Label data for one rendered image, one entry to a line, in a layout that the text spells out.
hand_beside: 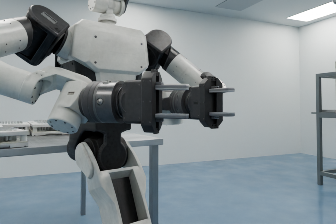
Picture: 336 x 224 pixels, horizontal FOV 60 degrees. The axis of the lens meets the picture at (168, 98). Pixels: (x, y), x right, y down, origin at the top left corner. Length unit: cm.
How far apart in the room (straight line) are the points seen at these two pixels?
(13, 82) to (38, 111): 427
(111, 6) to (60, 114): 52
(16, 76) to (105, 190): 41
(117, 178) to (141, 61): 39
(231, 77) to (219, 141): 132
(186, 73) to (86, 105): 57
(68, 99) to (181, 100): 28
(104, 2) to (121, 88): 49
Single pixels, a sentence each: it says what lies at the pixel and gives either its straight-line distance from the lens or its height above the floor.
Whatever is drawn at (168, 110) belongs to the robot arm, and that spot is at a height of 104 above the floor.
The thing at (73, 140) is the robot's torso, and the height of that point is 92.
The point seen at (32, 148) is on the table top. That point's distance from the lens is 144.
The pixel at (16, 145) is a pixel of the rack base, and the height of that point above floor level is 88.
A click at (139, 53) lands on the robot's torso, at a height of 122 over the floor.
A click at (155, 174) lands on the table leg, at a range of 169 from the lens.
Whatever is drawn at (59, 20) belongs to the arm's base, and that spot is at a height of 130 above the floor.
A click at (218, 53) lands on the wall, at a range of 600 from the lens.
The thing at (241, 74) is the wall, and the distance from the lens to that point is 626.
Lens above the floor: 104
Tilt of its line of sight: 2 degrees up
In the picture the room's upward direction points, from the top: straight up
